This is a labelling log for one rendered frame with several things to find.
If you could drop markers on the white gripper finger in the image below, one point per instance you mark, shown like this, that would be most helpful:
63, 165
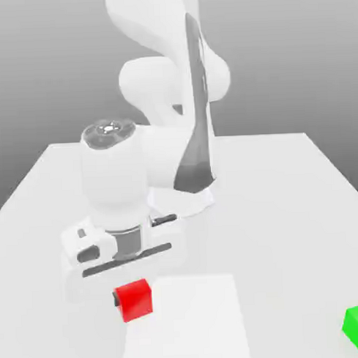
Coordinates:
116, 299

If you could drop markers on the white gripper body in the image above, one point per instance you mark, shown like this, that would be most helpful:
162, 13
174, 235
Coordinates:
127, 272

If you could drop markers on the small red cube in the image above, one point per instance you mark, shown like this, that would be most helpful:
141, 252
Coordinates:
134, 301

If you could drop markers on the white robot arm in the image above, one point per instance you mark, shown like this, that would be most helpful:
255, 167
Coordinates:
114, 176

